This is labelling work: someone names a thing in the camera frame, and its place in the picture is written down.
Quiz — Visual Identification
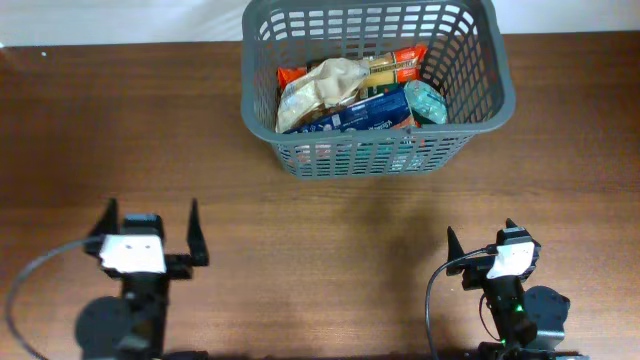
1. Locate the grey plastic basket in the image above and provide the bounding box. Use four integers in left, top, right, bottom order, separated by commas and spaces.
241, 0, 516, 178

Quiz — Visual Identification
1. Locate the orange spaghetti packet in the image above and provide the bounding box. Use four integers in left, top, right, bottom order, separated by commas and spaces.
277, 44, 427, 90

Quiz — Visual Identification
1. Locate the Kleenex tissue multipack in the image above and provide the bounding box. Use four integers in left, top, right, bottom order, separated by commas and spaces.
286, 88, 418, 134

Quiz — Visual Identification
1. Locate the green Nescafe coffee bag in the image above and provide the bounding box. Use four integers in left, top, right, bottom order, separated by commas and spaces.
357, 83, 403, 101

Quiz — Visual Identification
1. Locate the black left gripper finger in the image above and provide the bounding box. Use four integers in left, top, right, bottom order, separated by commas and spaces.
186, 198, 209, 266
83, 198, 119, 256

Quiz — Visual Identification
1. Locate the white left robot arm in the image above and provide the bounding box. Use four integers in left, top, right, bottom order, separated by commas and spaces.
75, 199, 209, 360

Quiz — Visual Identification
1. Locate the teal wet wipes packet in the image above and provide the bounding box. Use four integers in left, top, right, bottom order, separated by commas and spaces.
404, 80, 448, 125

